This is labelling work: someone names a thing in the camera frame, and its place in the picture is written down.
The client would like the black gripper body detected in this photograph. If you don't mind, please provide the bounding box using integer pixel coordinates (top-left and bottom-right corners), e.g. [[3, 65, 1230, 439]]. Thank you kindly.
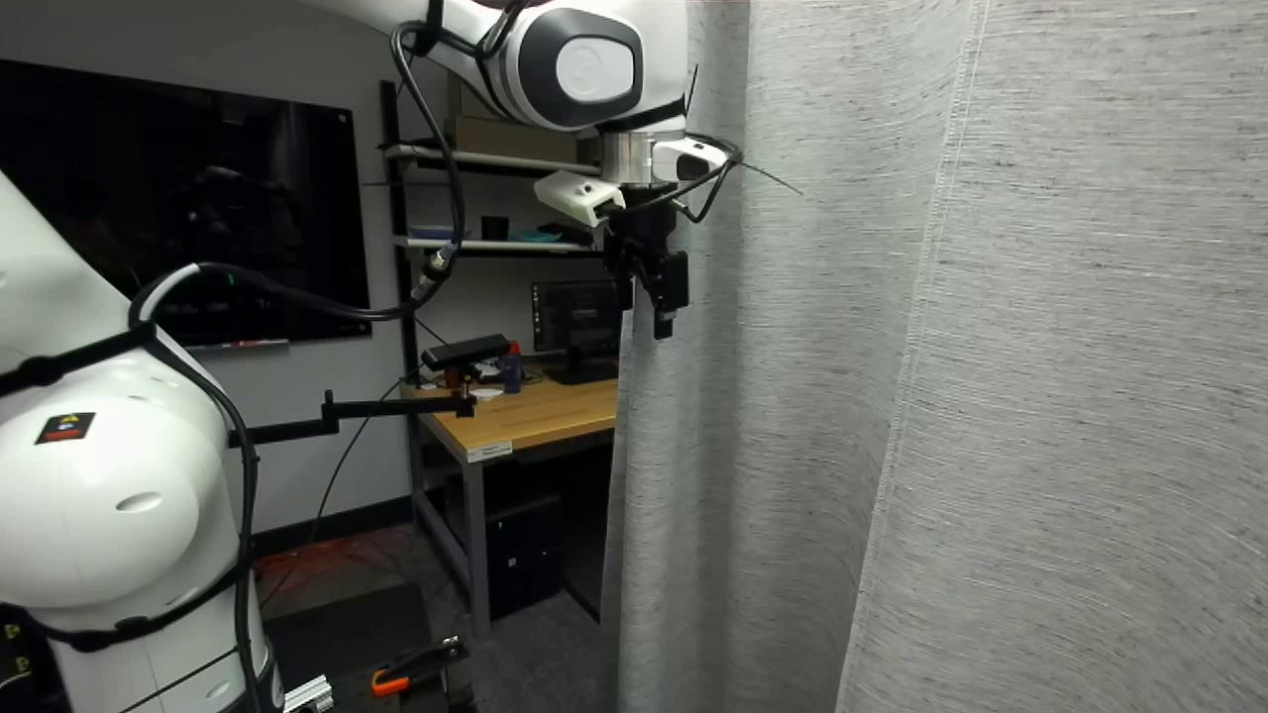
[[604, 192, 689, 312]]

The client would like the grey fabric curtain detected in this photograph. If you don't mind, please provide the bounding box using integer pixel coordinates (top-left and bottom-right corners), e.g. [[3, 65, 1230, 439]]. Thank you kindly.
[[603, 0, 1268, 713]]

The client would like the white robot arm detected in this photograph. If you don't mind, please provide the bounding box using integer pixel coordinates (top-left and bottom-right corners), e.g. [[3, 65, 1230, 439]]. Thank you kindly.
[[0, 0, 689, 713]]

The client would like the black computer monitor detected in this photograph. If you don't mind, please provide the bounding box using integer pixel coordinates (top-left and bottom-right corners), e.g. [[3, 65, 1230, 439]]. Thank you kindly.
[[529, 283, 622, 383]]

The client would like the wooden top workbench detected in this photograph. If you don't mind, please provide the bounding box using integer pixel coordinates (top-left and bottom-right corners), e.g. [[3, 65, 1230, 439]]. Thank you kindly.
[[398, 378, 619, 629]]

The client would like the black metal shelf rack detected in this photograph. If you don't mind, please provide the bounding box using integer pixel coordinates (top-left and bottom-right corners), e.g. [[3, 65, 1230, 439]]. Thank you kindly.
[[381, 82, 604, 379]]

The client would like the black computer tower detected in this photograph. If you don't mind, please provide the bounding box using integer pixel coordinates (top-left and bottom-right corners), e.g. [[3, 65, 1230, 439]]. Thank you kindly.
[[487, 496, 561, 618]]

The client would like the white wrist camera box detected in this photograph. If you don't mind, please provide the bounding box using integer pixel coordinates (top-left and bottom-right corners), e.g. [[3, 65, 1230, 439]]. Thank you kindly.
[[533, 170, 627, 232]]

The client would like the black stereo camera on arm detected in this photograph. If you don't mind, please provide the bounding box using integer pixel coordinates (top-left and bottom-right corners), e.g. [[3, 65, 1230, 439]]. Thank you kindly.
[[418, 332, 511, 373]]

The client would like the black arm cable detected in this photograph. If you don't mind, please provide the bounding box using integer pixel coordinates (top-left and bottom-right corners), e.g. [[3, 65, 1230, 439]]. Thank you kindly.
[[126, 14, 471, 713]]

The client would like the orange handled clamp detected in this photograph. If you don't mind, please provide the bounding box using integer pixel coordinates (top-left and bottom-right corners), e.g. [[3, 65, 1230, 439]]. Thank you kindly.
[[368, 636, 467, 696]]

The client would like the black wall television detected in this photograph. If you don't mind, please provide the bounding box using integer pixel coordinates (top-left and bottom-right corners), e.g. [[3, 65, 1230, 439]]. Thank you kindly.
[[0, 61, 368, 309]]

